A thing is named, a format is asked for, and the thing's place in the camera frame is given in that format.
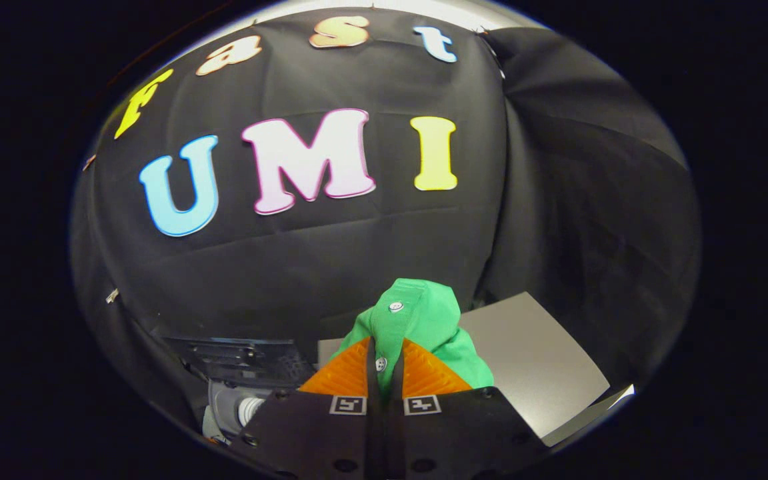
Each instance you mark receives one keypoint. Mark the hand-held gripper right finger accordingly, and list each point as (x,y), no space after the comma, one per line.
(450,440)

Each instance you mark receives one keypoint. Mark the silver cloth clip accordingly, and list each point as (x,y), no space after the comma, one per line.
(112,295)

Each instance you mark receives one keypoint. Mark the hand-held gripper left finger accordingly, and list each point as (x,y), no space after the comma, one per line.
(317,440)

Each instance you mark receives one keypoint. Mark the green polo shirt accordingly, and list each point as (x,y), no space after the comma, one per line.
(424,320)

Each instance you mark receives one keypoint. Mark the black backdrop cloth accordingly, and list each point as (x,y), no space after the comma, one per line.
(324,256)

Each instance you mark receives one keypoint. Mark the copper cloth clip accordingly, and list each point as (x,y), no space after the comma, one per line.
(88,162)

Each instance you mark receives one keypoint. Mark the grey cabinet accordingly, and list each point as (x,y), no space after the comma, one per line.
(530,366)

